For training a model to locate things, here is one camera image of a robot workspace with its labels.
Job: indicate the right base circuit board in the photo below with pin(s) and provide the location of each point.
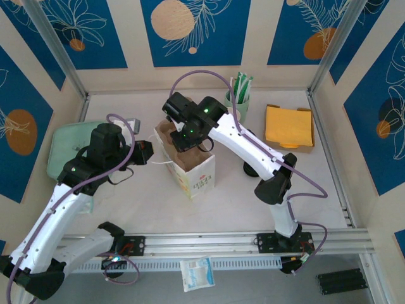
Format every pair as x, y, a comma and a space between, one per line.
304, 259

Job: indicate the pale translucent plastic bottle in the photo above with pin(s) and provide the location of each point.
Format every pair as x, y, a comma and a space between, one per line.
87, 206

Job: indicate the aluminium frame post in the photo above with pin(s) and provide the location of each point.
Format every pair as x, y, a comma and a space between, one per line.
53, 41
336, 41

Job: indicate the mint green square container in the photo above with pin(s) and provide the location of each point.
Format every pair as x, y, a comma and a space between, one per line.
66, 145

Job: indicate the stack of yellow napkins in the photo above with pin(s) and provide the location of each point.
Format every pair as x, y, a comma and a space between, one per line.
300, 150

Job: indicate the white paper takeout bag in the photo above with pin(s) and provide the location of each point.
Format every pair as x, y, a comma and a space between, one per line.
199, 180

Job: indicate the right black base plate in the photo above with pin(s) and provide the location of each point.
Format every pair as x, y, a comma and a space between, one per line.
265, 244

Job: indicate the yellow napkin stack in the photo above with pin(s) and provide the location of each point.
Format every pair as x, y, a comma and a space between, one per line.
289, 126

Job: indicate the right aluminium side rail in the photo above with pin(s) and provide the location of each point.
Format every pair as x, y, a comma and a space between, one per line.
321, 126

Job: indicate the white blue printed packet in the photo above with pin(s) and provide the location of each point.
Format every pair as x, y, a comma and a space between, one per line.
196, 274

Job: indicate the black extrusion pieces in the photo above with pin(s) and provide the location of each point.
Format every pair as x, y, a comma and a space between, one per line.
341, 282

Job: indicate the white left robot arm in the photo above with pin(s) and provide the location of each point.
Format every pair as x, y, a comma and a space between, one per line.
47, 221

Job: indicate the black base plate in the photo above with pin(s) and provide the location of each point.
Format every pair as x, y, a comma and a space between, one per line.
265, 244
139, 245

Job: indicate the right aluminium frame post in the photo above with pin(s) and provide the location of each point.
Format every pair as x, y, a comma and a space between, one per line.
336, 41

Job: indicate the left aluminium side rail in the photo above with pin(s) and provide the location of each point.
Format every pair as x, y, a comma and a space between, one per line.
84, 109

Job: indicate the left base circuit board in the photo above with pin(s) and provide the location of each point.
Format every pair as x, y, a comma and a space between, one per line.
110, 261

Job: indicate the left aluminium frame post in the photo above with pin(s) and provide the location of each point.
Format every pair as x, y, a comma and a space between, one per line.
53, 41

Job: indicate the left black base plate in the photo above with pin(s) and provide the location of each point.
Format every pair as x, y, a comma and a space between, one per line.
139, 245

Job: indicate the right lower frame post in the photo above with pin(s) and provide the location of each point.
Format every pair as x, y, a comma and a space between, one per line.
371, 278

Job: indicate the base circuit board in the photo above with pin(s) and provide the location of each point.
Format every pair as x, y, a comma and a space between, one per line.
304, 259
110, 261

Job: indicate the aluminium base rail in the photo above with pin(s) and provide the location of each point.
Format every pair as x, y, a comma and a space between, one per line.
202, 242

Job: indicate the pale green straw mug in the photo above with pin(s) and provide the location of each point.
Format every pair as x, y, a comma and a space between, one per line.
243, 106

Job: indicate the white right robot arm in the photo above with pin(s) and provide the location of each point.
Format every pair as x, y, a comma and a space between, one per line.
240, 142

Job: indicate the aluminium side rail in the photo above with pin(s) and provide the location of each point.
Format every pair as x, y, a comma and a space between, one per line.
84, 109
321, 126

